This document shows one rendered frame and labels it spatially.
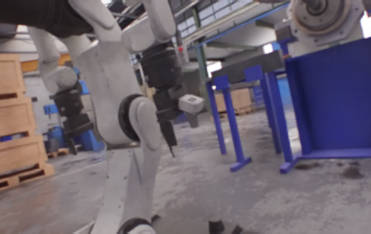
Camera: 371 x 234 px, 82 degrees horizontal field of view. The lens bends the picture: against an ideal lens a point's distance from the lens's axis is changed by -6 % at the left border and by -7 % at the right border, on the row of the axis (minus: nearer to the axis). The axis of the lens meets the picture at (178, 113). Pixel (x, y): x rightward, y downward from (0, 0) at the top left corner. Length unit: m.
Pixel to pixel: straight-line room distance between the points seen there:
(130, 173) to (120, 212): 0.10
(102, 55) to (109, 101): 0.13
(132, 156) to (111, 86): 0.20
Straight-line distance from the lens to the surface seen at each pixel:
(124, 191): 0.65
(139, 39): 0.53
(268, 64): 1.78
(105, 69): 0.65
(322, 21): 1.83
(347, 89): 2.07
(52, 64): 0.92
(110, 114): 0.66
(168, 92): 0.50
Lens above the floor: 0.61
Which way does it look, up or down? 1 degrees down
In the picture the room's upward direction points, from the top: 12 degrees counter-clockwise
